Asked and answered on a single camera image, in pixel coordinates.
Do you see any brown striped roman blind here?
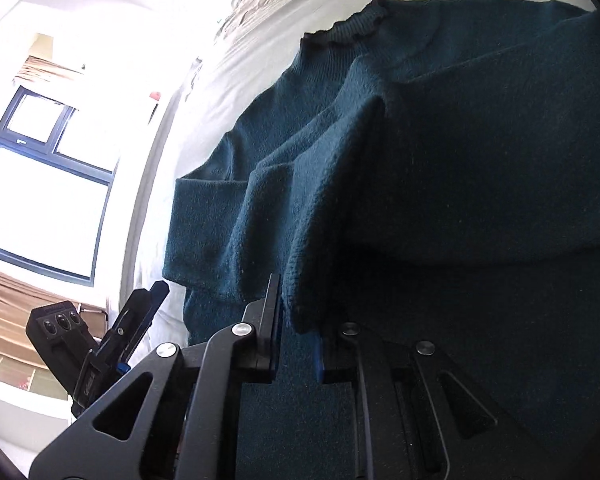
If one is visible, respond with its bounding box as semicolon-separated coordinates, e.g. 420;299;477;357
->
12;55;83;92

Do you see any dark teal knit sweater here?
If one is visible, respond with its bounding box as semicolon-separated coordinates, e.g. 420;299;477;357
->
162;0;600;480

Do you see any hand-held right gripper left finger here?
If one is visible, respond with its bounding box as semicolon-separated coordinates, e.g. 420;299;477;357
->
28;273;285;480

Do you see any brown striped curtain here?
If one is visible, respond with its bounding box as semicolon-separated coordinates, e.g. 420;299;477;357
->
0;265;106;361

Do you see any low shelf unit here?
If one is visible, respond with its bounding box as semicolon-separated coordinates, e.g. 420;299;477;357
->
0;340;71;402

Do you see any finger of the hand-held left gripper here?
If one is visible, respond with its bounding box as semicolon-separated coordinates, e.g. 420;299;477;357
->
97;281;170;367

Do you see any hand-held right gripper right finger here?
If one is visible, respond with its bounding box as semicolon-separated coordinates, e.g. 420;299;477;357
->
312;322;557;480

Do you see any bed with beige sheet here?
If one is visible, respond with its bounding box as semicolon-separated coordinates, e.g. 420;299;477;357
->
122;0;593;346

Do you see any dark framed window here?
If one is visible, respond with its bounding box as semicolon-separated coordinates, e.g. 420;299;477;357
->
0;86;120;287

